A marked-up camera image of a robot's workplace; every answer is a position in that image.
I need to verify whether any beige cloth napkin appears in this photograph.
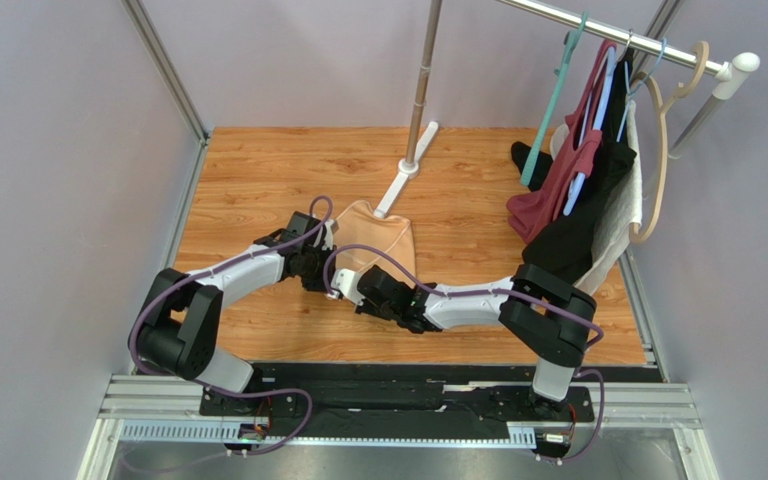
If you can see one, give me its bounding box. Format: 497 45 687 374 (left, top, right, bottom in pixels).
333 200 417 283

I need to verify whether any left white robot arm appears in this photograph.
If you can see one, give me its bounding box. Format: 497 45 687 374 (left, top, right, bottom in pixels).
128 212 337 401

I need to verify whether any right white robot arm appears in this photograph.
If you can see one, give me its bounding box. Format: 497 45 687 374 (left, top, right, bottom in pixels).
332 264 602 403

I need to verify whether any maroon shirt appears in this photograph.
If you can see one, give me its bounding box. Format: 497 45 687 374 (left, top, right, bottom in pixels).
506 40 615 243

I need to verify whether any black garment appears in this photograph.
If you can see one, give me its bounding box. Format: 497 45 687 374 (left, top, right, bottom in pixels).
522 62 633 285

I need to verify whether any white towel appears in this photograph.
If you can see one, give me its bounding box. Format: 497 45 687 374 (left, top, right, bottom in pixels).
574 101 643 295

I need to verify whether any teal plastic hanger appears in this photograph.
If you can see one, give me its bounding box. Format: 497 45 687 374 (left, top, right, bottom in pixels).
520 11 589 187

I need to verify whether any light blue hanger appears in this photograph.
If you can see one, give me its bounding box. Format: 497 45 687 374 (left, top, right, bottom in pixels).
562 39 667 216

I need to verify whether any beige wooden hanger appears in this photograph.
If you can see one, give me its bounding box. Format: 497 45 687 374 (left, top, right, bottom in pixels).
629 40 710 244

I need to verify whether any metal clothes rack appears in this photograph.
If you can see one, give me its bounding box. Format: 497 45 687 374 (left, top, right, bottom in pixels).
373 0 761 219

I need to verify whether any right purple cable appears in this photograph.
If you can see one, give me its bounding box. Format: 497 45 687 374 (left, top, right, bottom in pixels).
321 243 606 465

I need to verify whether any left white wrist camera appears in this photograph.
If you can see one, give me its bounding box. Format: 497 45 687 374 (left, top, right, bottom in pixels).
315 219 339 251

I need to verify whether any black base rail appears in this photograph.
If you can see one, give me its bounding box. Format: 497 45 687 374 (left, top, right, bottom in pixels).
137 359 665 441

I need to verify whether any aluminium frame post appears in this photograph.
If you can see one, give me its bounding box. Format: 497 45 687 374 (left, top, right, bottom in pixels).
120 0 211 142

